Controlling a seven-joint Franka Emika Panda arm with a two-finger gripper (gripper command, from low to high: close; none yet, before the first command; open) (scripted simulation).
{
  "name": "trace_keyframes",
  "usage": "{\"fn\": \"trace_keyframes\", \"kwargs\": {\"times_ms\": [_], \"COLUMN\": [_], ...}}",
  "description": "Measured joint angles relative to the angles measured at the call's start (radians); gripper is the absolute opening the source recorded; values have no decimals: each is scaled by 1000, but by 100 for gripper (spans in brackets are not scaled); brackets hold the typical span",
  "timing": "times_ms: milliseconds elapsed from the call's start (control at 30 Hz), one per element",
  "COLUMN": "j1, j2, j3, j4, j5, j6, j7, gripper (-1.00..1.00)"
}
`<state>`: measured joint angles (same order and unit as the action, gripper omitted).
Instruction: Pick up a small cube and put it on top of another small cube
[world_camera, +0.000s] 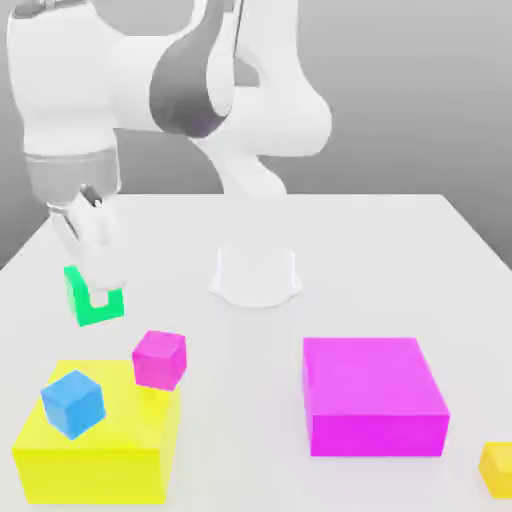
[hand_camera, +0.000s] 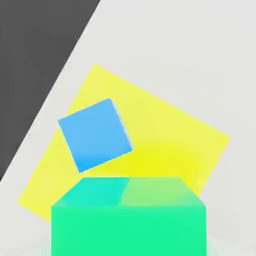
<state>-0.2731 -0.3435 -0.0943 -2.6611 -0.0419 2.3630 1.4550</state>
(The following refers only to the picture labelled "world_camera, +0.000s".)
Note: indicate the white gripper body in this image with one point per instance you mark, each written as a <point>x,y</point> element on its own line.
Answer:
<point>96,244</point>

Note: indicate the small green cube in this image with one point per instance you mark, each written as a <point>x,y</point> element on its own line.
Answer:
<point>86,310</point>

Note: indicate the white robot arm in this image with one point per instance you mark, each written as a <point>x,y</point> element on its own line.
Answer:
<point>72,80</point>

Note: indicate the small magenta cube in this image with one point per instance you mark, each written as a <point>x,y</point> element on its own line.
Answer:
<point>160,360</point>

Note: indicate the small blue cube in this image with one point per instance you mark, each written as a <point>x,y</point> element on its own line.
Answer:
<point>74,404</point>

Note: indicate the small orange cube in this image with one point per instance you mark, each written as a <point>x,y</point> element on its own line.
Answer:
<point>498,470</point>

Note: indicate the large yellow box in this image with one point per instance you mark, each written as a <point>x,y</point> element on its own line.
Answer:
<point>100,460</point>

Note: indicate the large magenta box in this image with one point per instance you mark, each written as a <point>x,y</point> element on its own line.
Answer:
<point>372,392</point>

